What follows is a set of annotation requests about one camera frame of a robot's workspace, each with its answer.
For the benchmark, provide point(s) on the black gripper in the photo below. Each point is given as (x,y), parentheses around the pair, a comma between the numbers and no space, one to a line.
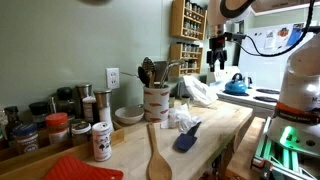
(217,46)

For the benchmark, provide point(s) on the wooden cooking spoon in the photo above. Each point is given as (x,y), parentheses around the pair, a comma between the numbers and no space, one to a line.
(158,166)

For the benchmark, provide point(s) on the metal slotted spoon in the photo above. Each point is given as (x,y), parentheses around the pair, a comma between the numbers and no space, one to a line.
(148,66)

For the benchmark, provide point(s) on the white utensil crock red fish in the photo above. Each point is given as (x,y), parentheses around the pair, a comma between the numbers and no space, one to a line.
(156,105)

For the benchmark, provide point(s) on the black plastic spoon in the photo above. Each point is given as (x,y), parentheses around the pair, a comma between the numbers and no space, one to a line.
(143,76)

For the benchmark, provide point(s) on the blue kettle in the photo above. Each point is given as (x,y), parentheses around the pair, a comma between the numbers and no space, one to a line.
(235,86)

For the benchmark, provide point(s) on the wooden spice rack small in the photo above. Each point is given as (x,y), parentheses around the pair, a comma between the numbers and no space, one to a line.
(186,60)

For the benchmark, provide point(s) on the white stove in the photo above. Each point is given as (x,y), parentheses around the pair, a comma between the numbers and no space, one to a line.
(240,100)

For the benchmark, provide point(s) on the white refrigerator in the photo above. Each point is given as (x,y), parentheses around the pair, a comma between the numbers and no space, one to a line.
(263,66)

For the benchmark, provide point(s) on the small glass jar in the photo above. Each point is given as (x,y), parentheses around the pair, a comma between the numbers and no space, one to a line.
(185,101)

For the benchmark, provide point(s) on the metal tongs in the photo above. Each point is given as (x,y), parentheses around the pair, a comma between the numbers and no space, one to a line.
(170,68)

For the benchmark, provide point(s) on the wooden spice rack large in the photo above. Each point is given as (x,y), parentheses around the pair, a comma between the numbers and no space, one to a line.
(186,20)

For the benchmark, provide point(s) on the black stove burner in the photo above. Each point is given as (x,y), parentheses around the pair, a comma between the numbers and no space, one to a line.
(267,91)
(265,99)

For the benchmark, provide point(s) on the small white towel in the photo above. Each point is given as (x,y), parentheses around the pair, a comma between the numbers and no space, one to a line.
(181,118)

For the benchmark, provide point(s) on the white ceramic bowl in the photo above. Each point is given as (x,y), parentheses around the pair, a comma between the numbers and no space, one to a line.
(129,115)

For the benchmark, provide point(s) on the steel grinder with white base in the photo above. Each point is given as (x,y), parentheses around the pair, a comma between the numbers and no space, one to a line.
(104,106)

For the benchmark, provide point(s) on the white capped spice bottle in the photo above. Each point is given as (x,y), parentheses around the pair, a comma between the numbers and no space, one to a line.
(88,108)

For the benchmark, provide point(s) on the white shaker with black spade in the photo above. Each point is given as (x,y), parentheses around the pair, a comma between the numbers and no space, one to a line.
(101,143)

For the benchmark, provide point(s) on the small jar white lid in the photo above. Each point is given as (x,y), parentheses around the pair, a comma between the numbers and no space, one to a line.
(81,133)

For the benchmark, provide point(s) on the dark bottle black cap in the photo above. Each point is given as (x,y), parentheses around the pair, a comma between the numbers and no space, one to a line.
(65,100)

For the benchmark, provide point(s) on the spice jar orange lid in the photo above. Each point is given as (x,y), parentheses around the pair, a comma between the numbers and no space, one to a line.
(57,128)

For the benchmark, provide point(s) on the red silicone trivet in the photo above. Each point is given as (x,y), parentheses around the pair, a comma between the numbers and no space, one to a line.
(76,170)

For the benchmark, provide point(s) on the glass jar black lid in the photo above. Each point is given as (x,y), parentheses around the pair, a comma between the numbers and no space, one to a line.
(39,113)

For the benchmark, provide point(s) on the wooden spice tray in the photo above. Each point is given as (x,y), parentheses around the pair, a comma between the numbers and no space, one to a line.
(50,156)

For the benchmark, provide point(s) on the spice jar blue lid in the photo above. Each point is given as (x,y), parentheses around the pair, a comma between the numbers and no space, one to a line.
(26,140)

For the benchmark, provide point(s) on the small dark sauce bottle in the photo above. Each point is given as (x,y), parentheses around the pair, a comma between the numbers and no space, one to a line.
(12,121)

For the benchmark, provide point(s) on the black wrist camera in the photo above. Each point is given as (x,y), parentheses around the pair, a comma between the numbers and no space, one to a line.
(235,36)

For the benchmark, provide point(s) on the white wall outlet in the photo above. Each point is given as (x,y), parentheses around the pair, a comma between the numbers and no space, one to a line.
(112,78)

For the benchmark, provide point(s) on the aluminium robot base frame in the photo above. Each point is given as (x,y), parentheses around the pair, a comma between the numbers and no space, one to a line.
(276,160)

